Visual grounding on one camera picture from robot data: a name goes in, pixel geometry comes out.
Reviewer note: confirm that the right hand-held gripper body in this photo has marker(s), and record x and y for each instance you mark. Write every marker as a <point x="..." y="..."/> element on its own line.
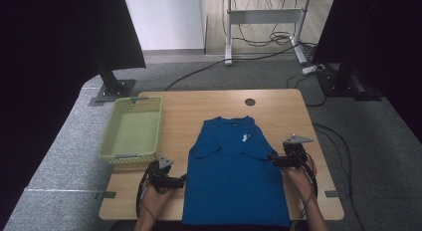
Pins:
<point x="295" y="156"/>

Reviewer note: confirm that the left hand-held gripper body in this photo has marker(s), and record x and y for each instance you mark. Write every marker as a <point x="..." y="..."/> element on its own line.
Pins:
<point x="159" y="181"/>

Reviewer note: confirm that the blue t-shirt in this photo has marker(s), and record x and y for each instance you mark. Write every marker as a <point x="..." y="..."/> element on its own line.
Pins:
<point x="232" y="178"/>

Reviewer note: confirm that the green plastic basket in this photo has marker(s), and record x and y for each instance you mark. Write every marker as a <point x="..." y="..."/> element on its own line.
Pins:
<point x="136" y="131"/>

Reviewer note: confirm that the person's left hand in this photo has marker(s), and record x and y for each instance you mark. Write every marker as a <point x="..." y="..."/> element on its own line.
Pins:
<point x="154" y="204"/>

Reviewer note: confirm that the person's right hand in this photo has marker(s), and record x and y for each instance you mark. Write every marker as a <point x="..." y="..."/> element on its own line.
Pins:
<point x="303" y="181"/>

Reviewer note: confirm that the grey tape strip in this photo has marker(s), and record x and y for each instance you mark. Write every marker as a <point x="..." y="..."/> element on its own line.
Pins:
<point x="331" y="193"/>
<point x="106" y="194"/>

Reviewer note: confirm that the dark round table grommet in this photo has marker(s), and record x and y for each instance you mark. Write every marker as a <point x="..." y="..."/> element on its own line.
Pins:
<point x="250" y="102"/>

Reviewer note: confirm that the black metal stand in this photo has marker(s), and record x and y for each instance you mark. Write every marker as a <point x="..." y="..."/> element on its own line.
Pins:
<point x="114" y="90"/>
<point x="341" y="83"/>

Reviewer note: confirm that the white power strip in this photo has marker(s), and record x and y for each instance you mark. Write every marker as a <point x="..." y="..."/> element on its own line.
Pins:
<point x="310" y="69"/>

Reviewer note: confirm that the black curtain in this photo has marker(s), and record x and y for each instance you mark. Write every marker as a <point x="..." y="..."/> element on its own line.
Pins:
<point x="381" y="32"/>
<point x="49" y="58"/>

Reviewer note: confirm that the white desk frame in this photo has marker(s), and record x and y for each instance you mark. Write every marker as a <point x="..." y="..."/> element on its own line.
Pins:
<point x="265" y="16"/>

